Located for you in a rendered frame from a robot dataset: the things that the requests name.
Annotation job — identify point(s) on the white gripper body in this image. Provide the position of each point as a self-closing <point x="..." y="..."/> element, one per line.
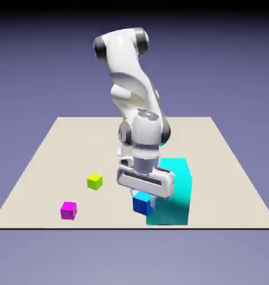
<point x="145" y="182"/>

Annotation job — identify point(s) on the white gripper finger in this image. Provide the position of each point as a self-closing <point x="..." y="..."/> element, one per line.
<point x="153" y="201"/>
<point x="134" y="192"/>

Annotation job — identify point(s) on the small blue cube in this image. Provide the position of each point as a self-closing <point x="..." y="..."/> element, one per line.
<point x="142" y="203"/>

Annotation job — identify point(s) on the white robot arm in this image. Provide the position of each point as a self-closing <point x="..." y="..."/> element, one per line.
<point x="134" y="78"/>

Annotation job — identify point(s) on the small yellow-green cube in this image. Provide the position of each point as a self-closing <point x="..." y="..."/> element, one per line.
<point x="94" y="182"/>

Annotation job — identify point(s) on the small magenta cube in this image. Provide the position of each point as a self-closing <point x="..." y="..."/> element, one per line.
<point x="68" y="210"/>

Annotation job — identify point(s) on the large cyan box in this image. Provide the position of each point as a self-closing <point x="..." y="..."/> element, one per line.
<point x="174" y="204"/>

